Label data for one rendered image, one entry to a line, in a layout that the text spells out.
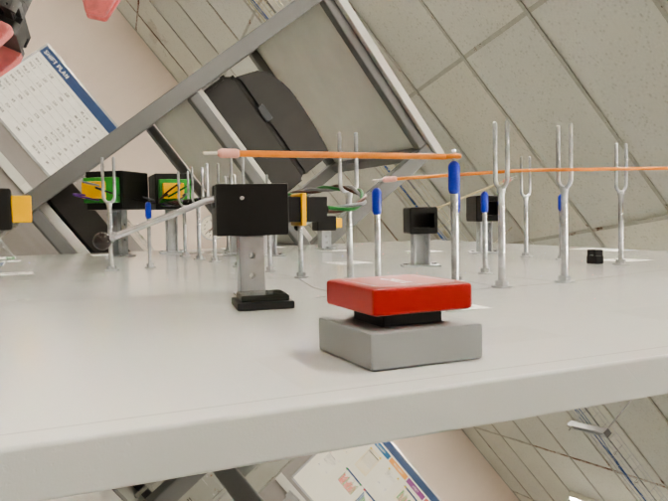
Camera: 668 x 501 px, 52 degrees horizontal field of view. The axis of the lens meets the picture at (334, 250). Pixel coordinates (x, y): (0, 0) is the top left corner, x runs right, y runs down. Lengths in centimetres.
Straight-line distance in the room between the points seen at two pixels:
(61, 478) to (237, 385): 8
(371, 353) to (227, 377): 6
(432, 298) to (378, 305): 3
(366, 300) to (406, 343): 2
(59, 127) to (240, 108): 672
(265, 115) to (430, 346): 135
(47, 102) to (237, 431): 814
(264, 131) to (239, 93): 10
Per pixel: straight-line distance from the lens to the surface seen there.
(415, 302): 29
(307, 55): 192
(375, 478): 883
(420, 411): 26
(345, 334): 30
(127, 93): 840
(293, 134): 164
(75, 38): 860
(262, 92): 163
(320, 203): 55
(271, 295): 48
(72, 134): 824
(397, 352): 29
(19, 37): 82
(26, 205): 80
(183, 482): 148
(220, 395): 26
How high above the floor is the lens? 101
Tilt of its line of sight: 17 degrees up
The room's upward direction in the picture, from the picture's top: 49 degrees clockwise
